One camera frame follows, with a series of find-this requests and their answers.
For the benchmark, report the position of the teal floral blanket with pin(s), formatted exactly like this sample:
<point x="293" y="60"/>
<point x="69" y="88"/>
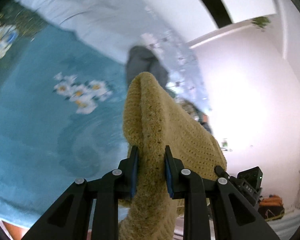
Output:
<point x="40" y="117"/>

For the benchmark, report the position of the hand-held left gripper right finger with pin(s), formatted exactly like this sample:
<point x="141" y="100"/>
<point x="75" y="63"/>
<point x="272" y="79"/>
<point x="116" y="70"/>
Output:
<point x="169" y="177"/>

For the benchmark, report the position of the light blue floral duvet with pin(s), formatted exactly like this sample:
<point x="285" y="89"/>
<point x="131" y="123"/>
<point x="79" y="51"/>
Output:
<point x="102" y="17"/>

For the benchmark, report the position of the yellow knitted sweater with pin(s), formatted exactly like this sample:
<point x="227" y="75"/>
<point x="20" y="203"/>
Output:
<point x="165" y="130"/>

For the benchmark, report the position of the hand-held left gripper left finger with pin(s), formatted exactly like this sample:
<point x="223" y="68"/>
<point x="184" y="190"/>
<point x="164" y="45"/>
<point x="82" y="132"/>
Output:
<point x="133" y="172"/>

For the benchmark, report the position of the orange and black bag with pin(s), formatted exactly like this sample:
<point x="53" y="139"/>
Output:
<point x="272" y="202"/>

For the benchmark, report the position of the grey garment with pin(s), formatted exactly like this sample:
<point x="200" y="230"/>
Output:
<point x="142" y="62"/>

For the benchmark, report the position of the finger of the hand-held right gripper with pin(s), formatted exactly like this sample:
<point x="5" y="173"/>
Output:
<point x="219" y="170"/>

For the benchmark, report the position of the green plant wall sticker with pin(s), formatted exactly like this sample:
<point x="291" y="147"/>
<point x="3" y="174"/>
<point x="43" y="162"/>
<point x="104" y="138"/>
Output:
<point x="261" y="22"/>

